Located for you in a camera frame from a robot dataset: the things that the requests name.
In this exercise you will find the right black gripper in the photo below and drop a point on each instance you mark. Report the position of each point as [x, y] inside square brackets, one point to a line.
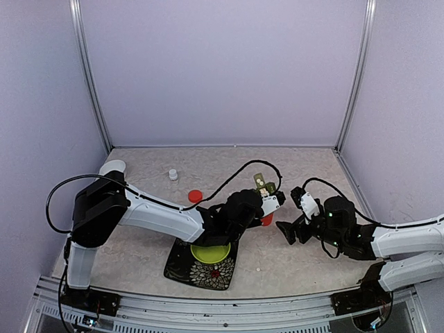
[288, 231]

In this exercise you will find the red pill bottle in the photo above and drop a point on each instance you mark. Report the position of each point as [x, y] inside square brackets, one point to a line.
[267, 220]

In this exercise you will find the green pill organizer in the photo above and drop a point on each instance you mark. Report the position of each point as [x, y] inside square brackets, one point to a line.
[263, 188]

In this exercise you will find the red bottle cap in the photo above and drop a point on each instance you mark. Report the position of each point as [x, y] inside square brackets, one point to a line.
[195, 196]

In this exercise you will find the small white pill bottle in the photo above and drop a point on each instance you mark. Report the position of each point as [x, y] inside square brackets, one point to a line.
[173, 175]

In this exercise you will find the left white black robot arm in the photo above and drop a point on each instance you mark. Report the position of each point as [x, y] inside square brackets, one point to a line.
[110, 201]

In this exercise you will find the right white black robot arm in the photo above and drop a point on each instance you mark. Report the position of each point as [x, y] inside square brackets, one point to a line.
[403, 254]

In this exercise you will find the lime green bowl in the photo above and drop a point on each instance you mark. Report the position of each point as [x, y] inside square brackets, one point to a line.
[210, 254]

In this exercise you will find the black floral square plate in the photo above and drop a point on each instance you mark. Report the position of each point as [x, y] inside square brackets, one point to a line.
[182, 267]

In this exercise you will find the white ceramic bowl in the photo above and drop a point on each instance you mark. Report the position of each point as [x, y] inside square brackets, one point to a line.
[112, 165]

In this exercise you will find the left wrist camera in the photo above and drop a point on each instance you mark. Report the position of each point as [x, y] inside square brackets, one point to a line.
[280, 197]

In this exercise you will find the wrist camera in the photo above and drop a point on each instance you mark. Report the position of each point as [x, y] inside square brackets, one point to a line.
[296, 194]
[280, 197]

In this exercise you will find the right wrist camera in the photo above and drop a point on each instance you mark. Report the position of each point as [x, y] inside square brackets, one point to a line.
[296, 194]

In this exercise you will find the front aluminium rail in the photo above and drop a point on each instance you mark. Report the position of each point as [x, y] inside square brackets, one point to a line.
[138, 312]

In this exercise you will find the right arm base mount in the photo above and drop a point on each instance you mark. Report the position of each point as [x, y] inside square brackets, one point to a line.
[365, 297]

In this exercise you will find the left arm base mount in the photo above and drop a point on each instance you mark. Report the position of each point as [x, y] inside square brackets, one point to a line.
[92, 300]

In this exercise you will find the right aluminium frame post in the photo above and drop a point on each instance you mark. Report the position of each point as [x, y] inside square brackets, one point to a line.
[366, 33]

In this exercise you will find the aluminium frame post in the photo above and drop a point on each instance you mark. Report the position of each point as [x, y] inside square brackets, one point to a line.
[77, 19]
[366, 33]

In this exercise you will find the left aluminium frame post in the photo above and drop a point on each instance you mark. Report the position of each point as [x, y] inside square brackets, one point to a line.
[77, 19]

